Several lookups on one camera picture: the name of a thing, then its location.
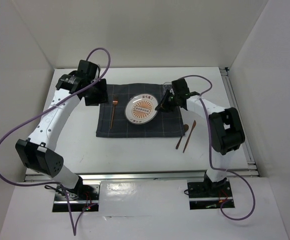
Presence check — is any copper knife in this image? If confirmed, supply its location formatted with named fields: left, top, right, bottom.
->
left=182, top=120, right=197, bottom=153

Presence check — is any purple cable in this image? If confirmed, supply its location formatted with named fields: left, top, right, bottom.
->
left=182, top=74, right=257, bottom=221
left=0, top=47, right=111, bottom=236

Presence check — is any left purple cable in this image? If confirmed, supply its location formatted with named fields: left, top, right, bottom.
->
left=0, top=47, right=111, bottom=236

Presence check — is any clear drinking glass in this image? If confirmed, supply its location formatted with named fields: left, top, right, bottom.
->
left=163, top=82, right=174, bottom=95

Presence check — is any orange patterned plate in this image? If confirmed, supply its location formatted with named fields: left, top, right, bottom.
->
left=125, top=93, right=158, bottom=125

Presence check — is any copper fork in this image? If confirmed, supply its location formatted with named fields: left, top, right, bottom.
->
left=110, top=99, right=118, bottom=129

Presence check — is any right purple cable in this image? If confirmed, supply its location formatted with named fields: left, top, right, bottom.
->
left=182, top=74, right=257, bottom=221

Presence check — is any aluminium frame rail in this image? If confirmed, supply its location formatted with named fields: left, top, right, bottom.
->
left=219, top=66, right=260, bottom=178

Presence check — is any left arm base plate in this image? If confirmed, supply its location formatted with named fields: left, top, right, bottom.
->
left=45, top=181, right=100, bottom=213

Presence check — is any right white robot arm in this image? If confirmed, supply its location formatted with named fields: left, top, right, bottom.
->
left=155, top=76, right=245, bottom=196

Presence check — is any dark grey checked cloth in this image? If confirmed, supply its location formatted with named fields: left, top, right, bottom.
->
left=96, top=83, right=184, bottom=138

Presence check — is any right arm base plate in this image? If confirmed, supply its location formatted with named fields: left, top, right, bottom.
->
left=184, top=181, right=235, bottom=210

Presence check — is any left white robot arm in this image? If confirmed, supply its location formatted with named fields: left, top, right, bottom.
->
left=15, top=60, right=108, bottom=200

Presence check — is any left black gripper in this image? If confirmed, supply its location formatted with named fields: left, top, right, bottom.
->
left=83, top=78, right=109, bottom=106

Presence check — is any brown wooden spoon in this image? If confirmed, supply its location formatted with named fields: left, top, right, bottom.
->
left=175, top=124, right=189, bottom=150

